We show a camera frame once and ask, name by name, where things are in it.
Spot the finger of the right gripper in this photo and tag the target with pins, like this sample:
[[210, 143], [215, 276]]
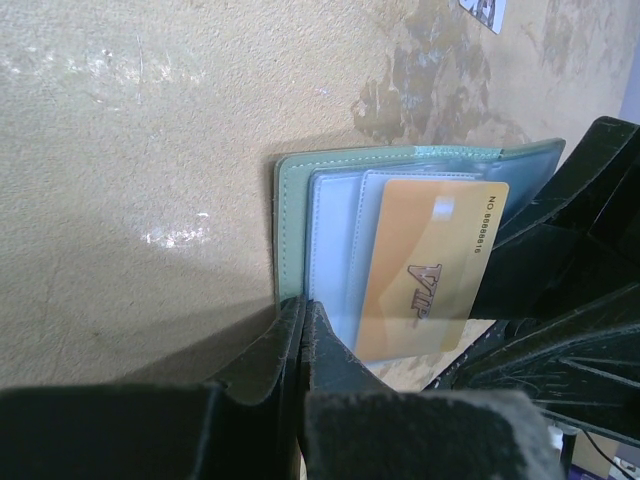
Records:
[[580, 368], [577, 242]]

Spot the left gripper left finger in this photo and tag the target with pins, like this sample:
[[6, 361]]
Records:
[[239, 424]]

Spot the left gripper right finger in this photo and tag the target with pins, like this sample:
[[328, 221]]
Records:
[[355, 427]]

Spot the tan credit card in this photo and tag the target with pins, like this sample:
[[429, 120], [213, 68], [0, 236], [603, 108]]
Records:
[[432, 246]]

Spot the sage green card holder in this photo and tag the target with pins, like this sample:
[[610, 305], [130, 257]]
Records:
[[327, 205]]

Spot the white credit card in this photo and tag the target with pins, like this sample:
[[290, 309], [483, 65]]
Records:
[[490, 13]]

